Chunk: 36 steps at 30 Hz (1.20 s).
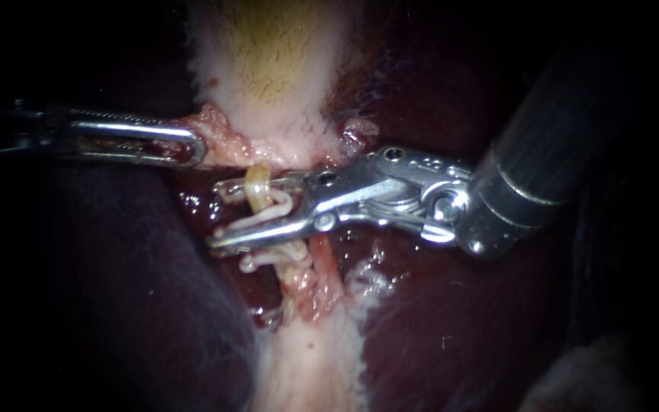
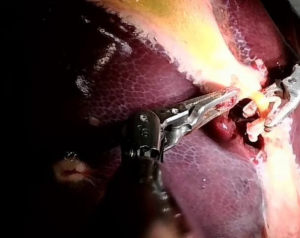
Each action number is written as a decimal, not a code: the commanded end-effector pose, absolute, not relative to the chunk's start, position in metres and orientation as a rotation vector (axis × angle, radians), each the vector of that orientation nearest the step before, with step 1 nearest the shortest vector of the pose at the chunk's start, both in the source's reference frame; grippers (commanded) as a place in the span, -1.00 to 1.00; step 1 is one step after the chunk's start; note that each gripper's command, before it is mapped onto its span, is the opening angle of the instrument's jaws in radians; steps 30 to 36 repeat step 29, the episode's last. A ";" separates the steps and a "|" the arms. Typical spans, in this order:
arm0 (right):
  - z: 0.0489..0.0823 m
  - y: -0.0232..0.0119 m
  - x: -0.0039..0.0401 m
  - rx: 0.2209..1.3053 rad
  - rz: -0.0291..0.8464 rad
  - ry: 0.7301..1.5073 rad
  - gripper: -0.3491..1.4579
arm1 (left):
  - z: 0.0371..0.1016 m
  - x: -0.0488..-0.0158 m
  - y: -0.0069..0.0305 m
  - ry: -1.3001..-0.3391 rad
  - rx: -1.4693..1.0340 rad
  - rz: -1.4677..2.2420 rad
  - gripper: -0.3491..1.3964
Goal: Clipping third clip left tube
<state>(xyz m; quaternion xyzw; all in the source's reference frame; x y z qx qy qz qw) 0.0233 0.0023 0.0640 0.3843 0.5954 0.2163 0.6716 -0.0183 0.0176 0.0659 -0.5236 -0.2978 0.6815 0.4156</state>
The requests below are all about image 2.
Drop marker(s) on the white clip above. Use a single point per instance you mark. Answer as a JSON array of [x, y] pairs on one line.
[[254, 129], [249, 107], [276, 100]]

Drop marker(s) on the right arm instrument jaw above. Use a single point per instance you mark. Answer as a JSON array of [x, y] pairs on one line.
[[283, 112], [276, 88]]

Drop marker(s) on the left arm instrument jaw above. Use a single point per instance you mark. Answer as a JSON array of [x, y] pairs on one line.
[[209, 114], [214, 98]]

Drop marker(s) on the gallbladder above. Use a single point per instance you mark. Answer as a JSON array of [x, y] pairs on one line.
[[189, 32]]

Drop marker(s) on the dark left arm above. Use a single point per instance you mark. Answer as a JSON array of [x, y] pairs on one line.
[[140, 198]]

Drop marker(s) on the left arm instrument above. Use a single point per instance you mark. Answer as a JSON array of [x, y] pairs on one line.
[[145, 134]]

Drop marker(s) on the pale fatty tissue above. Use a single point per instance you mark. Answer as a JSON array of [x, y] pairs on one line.
[[65, 167], [283, 178]]

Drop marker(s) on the right arm instrument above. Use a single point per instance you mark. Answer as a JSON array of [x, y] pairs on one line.
[[298, 79]]

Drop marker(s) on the dark red liver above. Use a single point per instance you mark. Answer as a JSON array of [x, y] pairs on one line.
[[202, 186]]

